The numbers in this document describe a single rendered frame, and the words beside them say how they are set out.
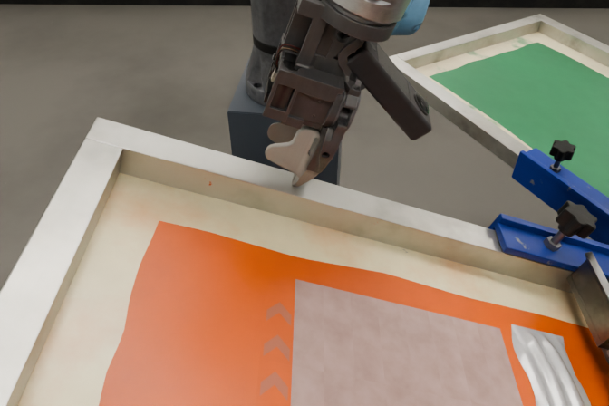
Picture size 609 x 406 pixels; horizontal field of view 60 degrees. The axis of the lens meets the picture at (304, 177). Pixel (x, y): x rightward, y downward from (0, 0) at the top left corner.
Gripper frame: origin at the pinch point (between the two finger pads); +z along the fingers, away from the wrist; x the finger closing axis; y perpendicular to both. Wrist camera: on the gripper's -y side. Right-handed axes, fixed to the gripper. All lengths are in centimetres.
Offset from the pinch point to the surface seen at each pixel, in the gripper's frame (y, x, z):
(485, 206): -118, -131, 94
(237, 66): 1, -257, 137
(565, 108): -70, -65, 10
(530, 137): -58, -53, 14
